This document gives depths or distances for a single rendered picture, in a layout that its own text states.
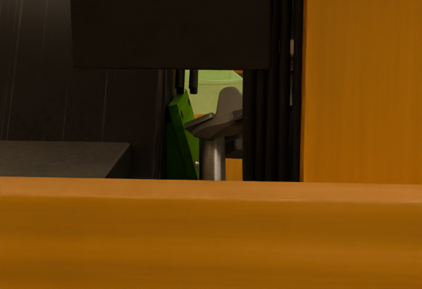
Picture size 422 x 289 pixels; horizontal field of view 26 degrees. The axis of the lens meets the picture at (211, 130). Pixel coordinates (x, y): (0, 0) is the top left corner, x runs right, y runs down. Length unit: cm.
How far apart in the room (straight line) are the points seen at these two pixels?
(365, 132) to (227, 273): 15
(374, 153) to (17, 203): 27
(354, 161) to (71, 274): 23
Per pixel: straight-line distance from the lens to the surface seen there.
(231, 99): 104
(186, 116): 111
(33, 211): 69
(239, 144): 106
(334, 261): 68
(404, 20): 69
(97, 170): 89
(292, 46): 77
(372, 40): 69
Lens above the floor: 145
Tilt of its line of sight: 12 degrees down
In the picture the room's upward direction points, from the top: straight up
